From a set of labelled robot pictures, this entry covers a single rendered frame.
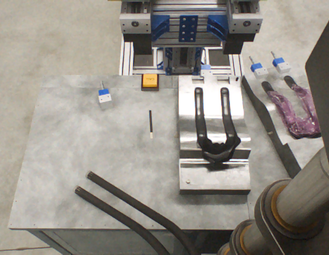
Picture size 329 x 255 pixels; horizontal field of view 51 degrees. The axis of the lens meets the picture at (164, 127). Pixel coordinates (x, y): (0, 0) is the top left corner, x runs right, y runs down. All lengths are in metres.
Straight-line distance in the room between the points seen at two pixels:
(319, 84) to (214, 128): 1.03
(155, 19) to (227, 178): 0.83
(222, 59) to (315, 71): 2.16
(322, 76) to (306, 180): 0.17
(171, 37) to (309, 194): 1.47
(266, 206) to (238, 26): 1.17
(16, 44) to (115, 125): 1.75
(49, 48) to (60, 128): 1.50
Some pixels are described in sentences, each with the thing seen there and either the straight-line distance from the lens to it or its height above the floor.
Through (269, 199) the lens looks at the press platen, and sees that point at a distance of 0.57.
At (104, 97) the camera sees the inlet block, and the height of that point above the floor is 0.85.
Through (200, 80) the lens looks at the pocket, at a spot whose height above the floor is 0.87.
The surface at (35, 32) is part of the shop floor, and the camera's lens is 3.11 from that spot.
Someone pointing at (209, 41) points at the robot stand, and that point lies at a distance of 1.86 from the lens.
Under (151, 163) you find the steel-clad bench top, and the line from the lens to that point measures 1.38.
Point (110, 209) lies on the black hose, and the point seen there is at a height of 0.86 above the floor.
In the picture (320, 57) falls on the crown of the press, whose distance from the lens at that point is 0.32.
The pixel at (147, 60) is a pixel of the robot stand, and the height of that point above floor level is 0.21.
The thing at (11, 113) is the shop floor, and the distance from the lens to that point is 2.66.
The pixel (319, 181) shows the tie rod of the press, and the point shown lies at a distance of 0.43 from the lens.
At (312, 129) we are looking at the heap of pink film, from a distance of 1.46.
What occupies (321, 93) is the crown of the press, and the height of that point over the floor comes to 1.83.
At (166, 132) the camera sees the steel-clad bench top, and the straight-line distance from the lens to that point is 1.44.
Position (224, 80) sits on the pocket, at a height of 0.86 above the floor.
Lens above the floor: 2.06
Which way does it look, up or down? 60 degrees down
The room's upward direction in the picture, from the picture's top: straight up
